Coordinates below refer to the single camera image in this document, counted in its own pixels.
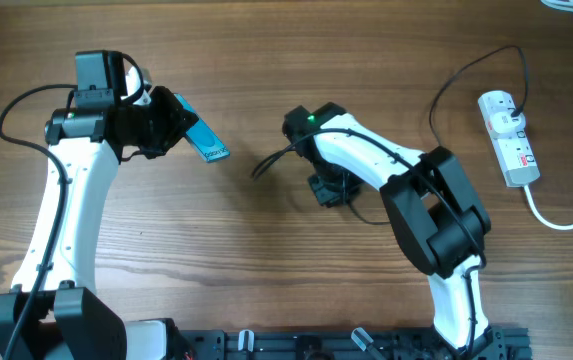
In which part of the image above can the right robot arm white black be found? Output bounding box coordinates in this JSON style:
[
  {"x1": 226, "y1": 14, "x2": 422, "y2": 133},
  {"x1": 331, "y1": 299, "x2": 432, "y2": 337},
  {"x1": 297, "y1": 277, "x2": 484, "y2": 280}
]
[{"x1": 282, "y1": 102, "x2": 491, "y2": 358}]

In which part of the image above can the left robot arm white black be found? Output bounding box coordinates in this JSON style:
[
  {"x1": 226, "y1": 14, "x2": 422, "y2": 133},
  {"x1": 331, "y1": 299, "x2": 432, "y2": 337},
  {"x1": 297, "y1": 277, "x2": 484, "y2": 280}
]
[{"x1": 0, "y1": 50, "x2": 229, "y2": 359}]

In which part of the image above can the white power strip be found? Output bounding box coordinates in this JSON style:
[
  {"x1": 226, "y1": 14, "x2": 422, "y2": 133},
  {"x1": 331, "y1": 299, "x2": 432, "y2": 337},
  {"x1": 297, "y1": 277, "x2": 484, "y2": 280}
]
[{"x1": 478, "y1": 90, "x2": 540, "y2": 188}]

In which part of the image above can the black USB charging cable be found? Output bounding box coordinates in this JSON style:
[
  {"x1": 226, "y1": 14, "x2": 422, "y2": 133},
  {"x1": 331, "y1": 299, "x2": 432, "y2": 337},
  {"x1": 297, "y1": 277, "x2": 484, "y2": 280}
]
[{"x1": 343, "y1": 44, "x2": 529, "y2": 226}]

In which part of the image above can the white USB charger plug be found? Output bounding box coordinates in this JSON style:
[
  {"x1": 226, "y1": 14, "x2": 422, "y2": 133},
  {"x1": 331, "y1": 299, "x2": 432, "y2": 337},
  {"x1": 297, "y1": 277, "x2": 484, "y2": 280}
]
[{"x1": 486, "y1": 111, "x2": 525, "y2": 138}]

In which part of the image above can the blue Galaxy smartphone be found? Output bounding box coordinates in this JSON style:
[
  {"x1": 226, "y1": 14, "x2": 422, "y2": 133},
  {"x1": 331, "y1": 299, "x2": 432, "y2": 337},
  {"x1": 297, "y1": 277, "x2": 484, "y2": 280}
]
[{"x1": 174, "y1": 93, "x2": 230, "y2": 163}]

